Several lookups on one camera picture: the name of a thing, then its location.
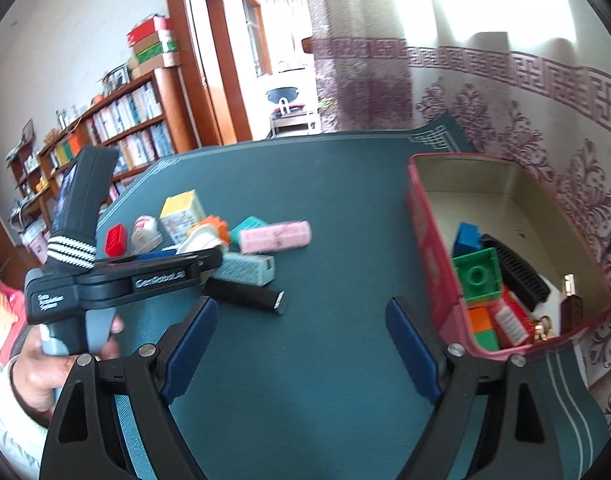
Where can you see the wooden bookshelf with books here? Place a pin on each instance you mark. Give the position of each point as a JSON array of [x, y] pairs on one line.
[[145, 120]]

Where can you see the person's left hand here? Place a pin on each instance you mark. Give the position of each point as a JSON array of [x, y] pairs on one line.
[[35, 377]]

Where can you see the black rectangular tube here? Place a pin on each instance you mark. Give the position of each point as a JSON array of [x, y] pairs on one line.
[[246, 296]]

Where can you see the white stool with dark bowl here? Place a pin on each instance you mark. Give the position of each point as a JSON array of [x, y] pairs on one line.
[[291, 113]]

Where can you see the patterned white purple curtain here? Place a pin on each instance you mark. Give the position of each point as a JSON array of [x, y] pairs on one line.
[[526, 80]]

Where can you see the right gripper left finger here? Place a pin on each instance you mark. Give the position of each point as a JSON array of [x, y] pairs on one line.
[[85, 440]]

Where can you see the small red white box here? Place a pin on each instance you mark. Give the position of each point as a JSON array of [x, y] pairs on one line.
[[511, 321]]

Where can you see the black comb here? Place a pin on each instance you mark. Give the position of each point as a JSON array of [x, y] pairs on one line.
[[518, 275]]

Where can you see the red toy brick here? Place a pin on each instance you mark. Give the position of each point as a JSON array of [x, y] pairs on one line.
[[115, 244]]

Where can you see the green toy brick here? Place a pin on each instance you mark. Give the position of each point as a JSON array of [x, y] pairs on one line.
[[479, 275]]

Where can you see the pink rectangular box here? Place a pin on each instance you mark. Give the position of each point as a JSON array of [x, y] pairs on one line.
[[275, 237]]

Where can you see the yellow white carton box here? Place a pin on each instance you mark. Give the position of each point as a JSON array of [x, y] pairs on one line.
[[180, 213]]

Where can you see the brown perfume bottle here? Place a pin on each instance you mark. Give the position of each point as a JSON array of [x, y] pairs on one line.
[[571, 307]]

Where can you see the stacked gift boxes on shelf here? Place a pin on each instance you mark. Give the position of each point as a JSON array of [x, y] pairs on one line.
[[153, 45]]

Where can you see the white red labelled bottle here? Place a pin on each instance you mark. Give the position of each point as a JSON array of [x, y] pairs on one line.
[[146, 235]]

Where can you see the blue toy brick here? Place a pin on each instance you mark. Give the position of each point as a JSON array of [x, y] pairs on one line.
[[467, 240]]

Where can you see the pink red tin box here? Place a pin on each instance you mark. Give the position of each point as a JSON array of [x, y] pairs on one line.
[[504, 200]]

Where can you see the small low wooden shelf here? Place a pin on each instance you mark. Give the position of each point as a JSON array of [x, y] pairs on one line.
[[29, 181]]

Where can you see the green table mat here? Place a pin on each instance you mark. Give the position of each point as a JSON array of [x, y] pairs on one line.
[[319, 392]]

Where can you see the wooden door frame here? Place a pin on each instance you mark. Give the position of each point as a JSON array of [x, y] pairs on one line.
[[216, 61]]

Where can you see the orange green brick in box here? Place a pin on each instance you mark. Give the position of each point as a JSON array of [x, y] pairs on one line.
[[483, 328]]

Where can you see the orange yellow toy brick block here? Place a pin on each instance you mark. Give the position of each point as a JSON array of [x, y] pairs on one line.
[[216, 225]]

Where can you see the teal plastic case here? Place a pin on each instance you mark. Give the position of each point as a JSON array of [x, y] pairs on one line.
[[250, 222]]

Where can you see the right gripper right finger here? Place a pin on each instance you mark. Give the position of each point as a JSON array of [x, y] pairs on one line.
[[533, 425]]

